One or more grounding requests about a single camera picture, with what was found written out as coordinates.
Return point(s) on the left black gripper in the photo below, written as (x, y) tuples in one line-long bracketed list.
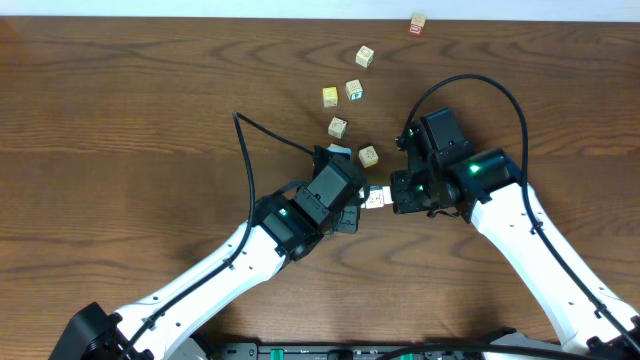
[(353, 225)]

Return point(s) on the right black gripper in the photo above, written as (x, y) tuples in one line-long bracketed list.
[(404, 201)]

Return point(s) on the white block red side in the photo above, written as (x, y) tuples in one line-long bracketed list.
[(361, 196)]

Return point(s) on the white block orange print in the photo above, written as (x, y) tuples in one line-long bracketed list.
[(375, 198)]

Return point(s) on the white block red print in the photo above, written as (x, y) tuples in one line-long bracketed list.
[(387, 197)]

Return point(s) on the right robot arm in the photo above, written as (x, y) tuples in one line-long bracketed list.
[(587, 317)]

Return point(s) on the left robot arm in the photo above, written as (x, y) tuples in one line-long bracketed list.
[(285, 227)]

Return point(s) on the white block yellow print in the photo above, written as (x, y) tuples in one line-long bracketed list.
[(368, 156)]

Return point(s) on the white block with cross print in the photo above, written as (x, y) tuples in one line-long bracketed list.
[(337, 127)]

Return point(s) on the white block teal side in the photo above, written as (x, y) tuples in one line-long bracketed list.
[(354, 90)]

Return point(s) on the yellow wooden block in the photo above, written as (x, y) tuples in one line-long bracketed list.
[(330, 97)]

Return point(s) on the white block with green print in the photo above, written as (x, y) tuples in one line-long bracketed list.
[(364, 56)]

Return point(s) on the red block at table edge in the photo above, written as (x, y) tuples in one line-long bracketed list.
[(417, 24)]

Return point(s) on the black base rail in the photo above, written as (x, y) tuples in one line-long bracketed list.
[(255, 351)]

